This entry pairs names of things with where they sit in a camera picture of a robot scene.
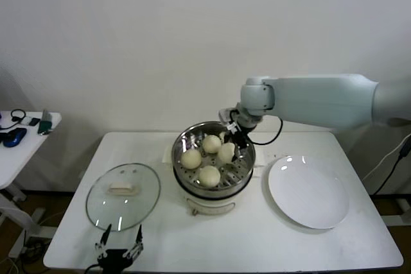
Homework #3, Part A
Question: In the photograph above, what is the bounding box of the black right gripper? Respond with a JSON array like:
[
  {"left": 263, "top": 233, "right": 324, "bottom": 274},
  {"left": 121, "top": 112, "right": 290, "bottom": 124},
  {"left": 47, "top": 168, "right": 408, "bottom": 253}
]
[{"left": 224, "top": 123, "right": 255, "bottom": 163}]

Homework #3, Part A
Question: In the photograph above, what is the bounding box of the green and grey tool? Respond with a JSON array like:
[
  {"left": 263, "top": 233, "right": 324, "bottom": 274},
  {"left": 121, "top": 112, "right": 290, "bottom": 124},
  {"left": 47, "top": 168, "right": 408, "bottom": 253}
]
[{"left": 37, "top": 109, "right": 54, "bottom": 136}]

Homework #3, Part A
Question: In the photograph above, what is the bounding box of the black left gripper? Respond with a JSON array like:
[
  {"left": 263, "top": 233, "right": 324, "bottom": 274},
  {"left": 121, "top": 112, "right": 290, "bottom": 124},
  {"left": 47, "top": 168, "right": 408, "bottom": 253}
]
[{"left": 94, "top": 223, "right": 144, "bottom": 274}]

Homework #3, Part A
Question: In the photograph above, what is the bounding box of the white wall cable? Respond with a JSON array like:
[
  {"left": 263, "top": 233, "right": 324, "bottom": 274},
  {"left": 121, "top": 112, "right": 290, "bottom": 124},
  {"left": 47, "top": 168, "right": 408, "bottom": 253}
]
[{"left": 362, "top": 132, "right": 408, "bottom": 180}]

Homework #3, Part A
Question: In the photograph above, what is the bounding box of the steel steamer basket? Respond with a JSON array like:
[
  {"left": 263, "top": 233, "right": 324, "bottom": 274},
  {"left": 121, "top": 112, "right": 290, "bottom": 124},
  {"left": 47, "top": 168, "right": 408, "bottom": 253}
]
[{"left": 161, "top": 121, "right": 266, "bottom": 200}]

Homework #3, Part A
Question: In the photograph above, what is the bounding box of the blue computer mouse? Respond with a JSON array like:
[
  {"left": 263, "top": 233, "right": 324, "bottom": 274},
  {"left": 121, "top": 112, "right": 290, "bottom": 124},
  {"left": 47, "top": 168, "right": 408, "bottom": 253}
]
[{"left": 2, "top": 128, "right": 28, "bottom": 149}]

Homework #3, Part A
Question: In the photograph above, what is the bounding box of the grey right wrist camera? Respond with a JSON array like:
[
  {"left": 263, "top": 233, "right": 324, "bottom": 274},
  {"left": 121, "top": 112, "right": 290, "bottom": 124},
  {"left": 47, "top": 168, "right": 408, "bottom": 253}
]
[{"left": 218, "top": 107, "right": 240, "bottom": 126}]

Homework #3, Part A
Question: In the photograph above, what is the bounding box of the round glass lid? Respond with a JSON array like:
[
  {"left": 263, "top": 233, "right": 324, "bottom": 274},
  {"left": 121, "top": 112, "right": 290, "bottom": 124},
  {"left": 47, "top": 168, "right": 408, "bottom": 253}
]
[{"left": 85, "top": 162, "right": 161, "bottom": 232}]

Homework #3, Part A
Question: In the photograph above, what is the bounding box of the white round plate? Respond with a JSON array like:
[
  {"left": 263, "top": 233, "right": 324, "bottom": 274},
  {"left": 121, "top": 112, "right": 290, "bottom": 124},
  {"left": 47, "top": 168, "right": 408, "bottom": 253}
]
[{"left": 268, "top": 155, "right": 351, "bottom": 230}]

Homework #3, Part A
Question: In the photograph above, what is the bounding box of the white rounded side table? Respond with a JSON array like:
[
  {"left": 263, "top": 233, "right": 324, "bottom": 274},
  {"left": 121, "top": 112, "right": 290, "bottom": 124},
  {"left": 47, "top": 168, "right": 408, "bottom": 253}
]
[{"left": 0, "top": 112, "right": 62, "bottom": 259}]

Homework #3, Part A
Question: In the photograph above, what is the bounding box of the black power cable with plug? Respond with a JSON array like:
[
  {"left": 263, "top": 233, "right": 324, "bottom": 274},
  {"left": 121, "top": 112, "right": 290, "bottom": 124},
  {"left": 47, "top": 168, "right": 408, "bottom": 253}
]
[{"left": 372, "top": 135, "right": 411, "bottom": 195}]

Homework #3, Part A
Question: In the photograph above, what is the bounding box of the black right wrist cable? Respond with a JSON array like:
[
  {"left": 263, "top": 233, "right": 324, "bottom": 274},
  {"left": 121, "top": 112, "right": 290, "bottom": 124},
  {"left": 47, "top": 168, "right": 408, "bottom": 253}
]
[{"left": 247, "top": 116, "right": 284, "bottom": 146}]

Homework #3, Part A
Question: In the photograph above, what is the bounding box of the white steamed baozi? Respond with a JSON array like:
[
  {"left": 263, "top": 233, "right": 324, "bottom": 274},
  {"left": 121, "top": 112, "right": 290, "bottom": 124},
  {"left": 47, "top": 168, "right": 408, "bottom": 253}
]
[
  {"left": 202, "top": 135, "right": 223, "bottom": 155},
  {"left": 198, "top": 165, "right": 222, "bottom": 188},
  {"left": 217, "top": 142, "right": 237, "bottom": 164},
  {"left": 180, "top": 149, "right": 203, "bottom": 170}
]

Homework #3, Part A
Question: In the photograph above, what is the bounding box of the black headset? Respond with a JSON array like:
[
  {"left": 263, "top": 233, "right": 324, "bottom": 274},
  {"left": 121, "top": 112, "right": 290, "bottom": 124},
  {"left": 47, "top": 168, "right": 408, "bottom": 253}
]
[{"left": 0, "top": 109, "right": 26, "bottom": 132}]

